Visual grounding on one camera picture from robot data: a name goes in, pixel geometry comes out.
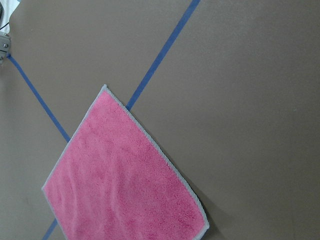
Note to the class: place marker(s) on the brown paper table cover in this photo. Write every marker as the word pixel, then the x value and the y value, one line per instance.
pixel 235 103

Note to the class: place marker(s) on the pink towel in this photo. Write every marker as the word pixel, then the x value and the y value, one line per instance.
pixel 113 182

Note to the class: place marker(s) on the aluminium frame post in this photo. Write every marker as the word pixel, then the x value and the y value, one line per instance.
pixel 5 44

